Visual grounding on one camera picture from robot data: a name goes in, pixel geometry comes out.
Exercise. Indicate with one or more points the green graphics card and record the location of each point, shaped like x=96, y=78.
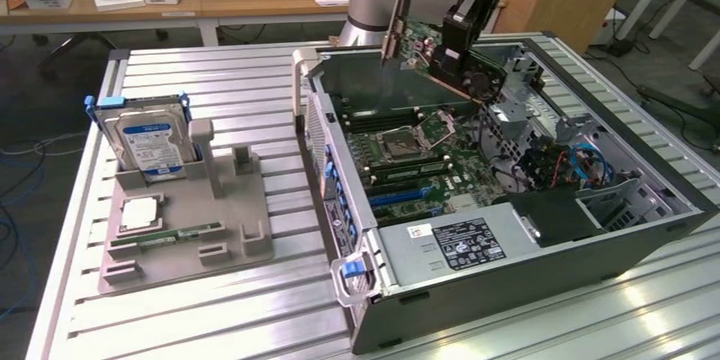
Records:
x=416, y=44

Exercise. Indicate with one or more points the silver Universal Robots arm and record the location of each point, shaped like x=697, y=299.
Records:
x=373, y=1

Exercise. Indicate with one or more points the open socket cover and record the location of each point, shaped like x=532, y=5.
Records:
x=436, y=128

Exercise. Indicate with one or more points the metal disk bay cage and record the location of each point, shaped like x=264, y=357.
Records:
x=508, y=121

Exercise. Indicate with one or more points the black RAM slot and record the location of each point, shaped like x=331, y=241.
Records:
x=383, y=114
x=388, y=127

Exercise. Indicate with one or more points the CPU socket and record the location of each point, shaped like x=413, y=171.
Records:
x=401, y=147

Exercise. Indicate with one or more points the green motherboard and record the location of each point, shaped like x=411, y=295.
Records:
x=455, y=166

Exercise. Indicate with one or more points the installed RAM stick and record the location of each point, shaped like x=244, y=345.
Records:
x=411, y=172

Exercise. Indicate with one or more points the blue expansion slot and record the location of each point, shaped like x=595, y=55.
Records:
x=399, y=196

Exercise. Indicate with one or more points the black office chair base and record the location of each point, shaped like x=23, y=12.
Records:
x=685, y=103

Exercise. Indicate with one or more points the grey power supply unit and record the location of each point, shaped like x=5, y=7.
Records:
x=416, y=254

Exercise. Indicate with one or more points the blue case release latch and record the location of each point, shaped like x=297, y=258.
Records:
x=349, y=269

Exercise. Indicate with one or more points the hard disk with blue caddy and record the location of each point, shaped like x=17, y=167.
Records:
x=148, y=145

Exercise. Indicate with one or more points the open black PC case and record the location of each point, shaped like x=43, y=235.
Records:
x=505, y=292

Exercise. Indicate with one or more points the black chair base with castors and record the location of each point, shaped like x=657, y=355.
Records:
x=73, y=46

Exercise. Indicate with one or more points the silver CPU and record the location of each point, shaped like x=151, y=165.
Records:
x=139, y=213

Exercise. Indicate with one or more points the green RAM stick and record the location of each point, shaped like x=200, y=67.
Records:
x=163, y=237

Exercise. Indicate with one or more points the grey plastic parts rack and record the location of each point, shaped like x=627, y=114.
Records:
x=185, y=259

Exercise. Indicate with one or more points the grey disk bay bracket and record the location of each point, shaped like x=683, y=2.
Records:
x=624, y=204

